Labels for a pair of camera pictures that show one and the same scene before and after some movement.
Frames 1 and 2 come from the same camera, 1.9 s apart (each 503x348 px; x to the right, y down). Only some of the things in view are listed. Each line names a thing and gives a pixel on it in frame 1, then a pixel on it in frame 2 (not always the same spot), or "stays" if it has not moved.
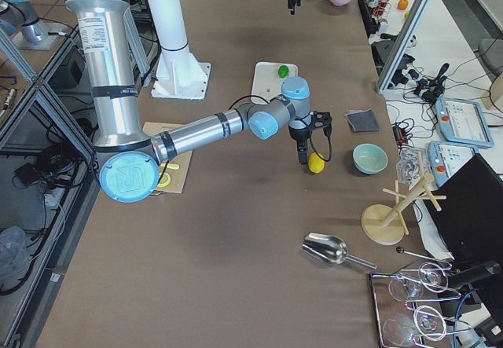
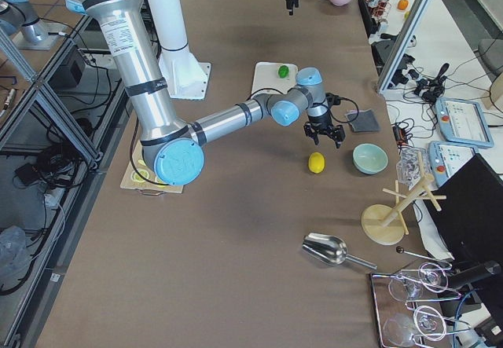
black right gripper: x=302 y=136 to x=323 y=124
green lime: x=283 y=71 stays
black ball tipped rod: x=402 y=250 stays
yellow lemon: x=316 y=164 stays
